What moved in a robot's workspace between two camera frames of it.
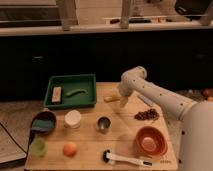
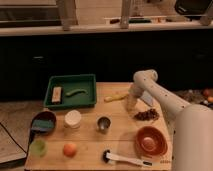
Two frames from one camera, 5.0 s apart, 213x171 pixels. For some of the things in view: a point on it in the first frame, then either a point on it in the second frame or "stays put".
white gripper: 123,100 to 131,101
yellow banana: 111,99 stays put
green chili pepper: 74,92 stays put
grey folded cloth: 146,100 stays put
